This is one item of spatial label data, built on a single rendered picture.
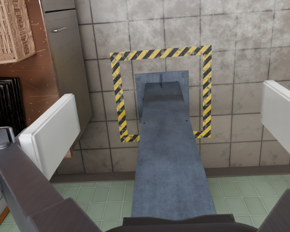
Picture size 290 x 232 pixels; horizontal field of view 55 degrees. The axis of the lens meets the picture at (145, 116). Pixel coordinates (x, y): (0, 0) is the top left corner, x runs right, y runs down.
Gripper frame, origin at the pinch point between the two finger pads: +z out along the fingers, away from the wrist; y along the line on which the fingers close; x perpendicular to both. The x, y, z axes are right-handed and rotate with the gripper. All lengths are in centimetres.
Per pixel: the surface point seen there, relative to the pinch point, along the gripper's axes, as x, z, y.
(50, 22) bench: 5, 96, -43
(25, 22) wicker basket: 6, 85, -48
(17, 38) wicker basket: 1, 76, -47
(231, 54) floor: -21, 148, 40
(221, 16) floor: 0, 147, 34
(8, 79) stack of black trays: -14, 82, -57
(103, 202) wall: -99, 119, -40
